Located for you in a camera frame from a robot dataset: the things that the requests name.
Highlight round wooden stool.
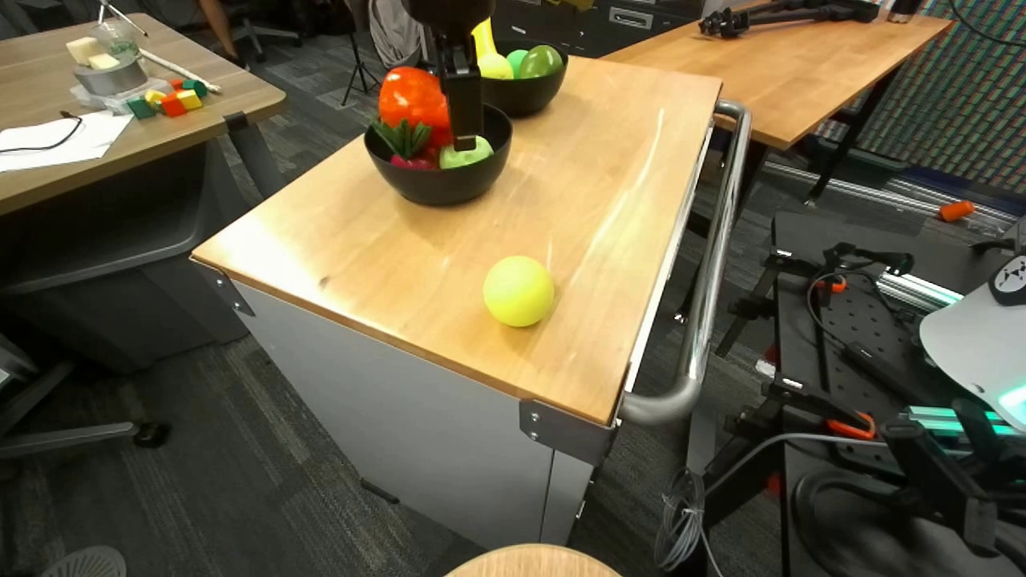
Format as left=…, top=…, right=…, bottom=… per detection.
left=446, top=541, right=626, bottom=577

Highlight white stick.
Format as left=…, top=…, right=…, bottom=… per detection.
left=136, top=46, right=224, bottom=97

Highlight wooden office table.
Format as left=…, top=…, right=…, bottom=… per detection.
left=0, top=9, right=290, bottom=220

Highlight clear plastic container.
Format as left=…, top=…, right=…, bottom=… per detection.
left=65, top=15, right=152, bottom=104

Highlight wooden top tool cart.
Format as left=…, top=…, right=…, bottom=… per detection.
left=189, top=58, right=754, bottom=547

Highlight pale green round fruit toy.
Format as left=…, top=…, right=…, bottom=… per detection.
left=436, top=131, right=498, bottom=173

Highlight orange clamp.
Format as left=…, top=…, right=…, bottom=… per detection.
left=820, top=406, right=881, bottom=442

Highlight black tool on workbench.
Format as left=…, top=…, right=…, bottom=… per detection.
left=695, top=0, right=881, bottom=41

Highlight black chair base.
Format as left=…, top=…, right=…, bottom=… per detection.
left=0, top=331, right=173, bottom=466

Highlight wooden workbench table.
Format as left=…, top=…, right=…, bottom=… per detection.
left=600, top=9, right=957, bottom=155

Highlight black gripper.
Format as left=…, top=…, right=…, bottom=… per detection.
left=404, top=0, right=500, bottom=149

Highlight dark green apple toy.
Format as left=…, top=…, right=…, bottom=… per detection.
left=523, top=41, right=567, bottom=83

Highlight yellow-green round fruit toy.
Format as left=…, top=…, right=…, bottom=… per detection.
left=480, top=253, right=560, bottom=331

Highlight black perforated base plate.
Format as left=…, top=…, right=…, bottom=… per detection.
left=774, top=269, right=939, bottom=436

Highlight steel cart handle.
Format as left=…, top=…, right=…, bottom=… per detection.
left=617, top=100, right=757, bottom=432

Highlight yellow banana toy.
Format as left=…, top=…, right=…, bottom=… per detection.
left=469, top=15, right=515, bottom=83

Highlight coloured toy blocks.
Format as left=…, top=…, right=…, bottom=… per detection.
left=125, top=75, right=212, bottom=121

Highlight white paper sheets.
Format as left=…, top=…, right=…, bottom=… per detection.
left=0, top=110, right=138, bottom=176

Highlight grey cable bundle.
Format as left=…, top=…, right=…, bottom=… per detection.
left=650, top=469, right=752, bottom=577

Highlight orange bell pepper toy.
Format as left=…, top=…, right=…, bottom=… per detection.
left=376, top=65, right=455, bottom=149

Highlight black bowl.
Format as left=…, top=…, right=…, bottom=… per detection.
left=362, top=100, right=515, bottom=211
left=478, top=41, right=570, bottom=121

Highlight white device with teal light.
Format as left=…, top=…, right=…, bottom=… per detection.
left=913, top=251, right=1026, bottom=432

